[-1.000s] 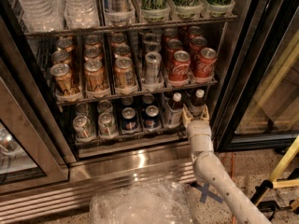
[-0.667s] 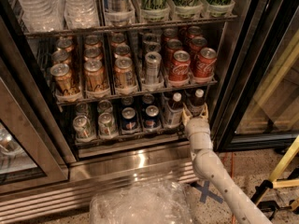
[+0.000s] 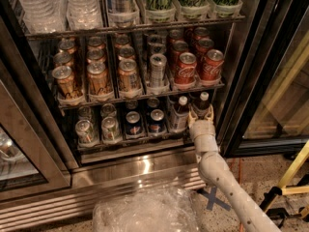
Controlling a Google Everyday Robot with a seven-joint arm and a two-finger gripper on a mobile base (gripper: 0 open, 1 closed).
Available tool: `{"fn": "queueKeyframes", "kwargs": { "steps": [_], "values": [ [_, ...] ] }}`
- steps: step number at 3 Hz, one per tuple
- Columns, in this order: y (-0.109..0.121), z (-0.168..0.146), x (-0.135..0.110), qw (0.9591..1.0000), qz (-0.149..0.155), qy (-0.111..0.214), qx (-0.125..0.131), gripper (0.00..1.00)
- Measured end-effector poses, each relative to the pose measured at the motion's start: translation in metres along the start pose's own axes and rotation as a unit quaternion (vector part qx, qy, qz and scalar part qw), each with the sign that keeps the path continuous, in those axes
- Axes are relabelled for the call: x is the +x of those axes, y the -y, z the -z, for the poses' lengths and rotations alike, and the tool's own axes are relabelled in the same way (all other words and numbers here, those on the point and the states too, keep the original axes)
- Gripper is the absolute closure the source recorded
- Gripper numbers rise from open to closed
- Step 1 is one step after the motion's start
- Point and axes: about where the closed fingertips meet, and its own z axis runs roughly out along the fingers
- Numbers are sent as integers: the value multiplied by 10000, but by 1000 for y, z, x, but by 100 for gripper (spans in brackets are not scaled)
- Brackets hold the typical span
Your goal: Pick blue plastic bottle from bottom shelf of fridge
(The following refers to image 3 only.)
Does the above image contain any dark plastic bottle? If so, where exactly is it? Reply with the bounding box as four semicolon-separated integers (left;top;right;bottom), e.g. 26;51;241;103
169;96;189;132
192;92;211;119

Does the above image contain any open glass fridge door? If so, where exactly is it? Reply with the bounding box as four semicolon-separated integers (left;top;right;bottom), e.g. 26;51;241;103
0;60;70;201

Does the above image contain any front silver slim can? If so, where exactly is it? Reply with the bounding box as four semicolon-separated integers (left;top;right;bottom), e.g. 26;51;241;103
150;53;167;88

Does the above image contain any left water bottle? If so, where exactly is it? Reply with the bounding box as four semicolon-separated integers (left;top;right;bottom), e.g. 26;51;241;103
19;0;67;34

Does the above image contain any wire shelf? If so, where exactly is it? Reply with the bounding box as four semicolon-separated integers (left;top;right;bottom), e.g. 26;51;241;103
25;14;245;41
56;79;224;109

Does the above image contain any red cola can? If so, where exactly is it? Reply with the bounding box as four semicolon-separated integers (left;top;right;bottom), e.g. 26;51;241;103
200;49;224;81
174;52;197;84

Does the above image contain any front green can right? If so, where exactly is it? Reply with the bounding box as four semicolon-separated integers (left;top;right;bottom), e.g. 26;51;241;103
101;117;120;140

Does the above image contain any yellow black stand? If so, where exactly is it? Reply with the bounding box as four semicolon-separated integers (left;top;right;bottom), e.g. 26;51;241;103
260;145;309;228

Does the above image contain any upper wire shelf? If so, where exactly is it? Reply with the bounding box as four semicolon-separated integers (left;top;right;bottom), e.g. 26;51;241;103
25;14;245;41

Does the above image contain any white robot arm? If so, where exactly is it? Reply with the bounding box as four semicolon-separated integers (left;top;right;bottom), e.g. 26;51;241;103
187;109;281;232

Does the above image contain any front blue cola can right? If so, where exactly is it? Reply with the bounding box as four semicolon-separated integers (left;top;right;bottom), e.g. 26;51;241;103
149;109;165;133

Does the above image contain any orange cable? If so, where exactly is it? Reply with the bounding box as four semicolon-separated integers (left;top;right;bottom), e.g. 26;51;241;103
228;158;245;232

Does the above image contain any middle wire shelf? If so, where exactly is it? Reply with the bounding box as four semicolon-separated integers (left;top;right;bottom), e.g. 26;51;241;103
56;79;224;109

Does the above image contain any front blue cola can left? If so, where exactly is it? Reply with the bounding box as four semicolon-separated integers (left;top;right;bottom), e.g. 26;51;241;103
126;111;142;136

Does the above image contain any blue tape cross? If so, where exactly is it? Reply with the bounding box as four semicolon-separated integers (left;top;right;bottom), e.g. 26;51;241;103
198;187;231;211

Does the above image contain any blue cola can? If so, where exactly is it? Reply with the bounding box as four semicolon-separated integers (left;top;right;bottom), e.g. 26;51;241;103
126;111;142;136
149;109;165;133

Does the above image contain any front green can left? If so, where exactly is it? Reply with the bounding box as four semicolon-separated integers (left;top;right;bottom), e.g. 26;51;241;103
75;120;96;144

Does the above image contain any front orange can left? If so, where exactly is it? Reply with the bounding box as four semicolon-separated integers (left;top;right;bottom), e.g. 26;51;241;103
52;66;81;100

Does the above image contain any front orange can middle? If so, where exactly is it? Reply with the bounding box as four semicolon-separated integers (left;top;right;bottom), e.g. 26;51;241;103
87;62;109;96

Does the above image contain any orange can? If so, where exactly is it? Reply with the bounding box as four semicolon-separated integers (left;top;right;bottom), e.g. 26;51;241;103
52;66;81;100
118;59;141;92
87;62;109;96

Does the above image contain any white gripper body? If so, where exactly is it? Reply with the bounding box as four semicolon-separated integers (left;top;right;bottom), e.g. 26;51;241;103
189;120;218;156

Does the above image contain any right glass fridge door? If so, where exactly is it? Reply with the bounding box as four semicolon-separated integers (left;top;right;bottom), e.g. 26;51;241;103
217;0;309;158

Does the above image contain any right water bottle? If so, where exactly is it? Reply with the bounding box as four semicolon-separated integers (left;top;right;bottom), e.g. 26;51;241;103
67;0;102;30

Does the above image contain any front left red cola can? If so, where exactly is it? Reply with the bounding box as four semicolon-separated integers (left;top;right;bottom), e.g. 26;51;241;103
174;52;197;84

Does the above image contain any steel fridge vent grille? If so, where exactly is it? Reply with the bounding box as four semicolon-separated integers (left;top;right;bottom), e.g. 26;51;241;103
0;165;203;232

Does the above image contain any clear plastic bag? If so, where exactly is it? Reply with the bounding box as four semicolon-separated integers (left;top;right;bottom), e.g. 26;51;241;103
93;187;200;232

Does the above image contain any front right red cola can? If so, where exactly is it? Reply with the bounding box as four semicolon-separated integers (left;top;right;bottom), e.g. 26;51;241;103
200;49;224;81

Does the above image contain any water bottle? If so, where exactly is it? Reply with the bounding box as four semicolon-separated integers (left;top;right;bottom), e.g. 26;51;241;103
19;0;67;34
67;0;102;30

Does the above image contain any front orange can right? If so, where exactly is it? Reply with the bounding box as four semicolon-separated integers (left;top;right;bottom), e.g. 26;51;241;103
118;59;141;92

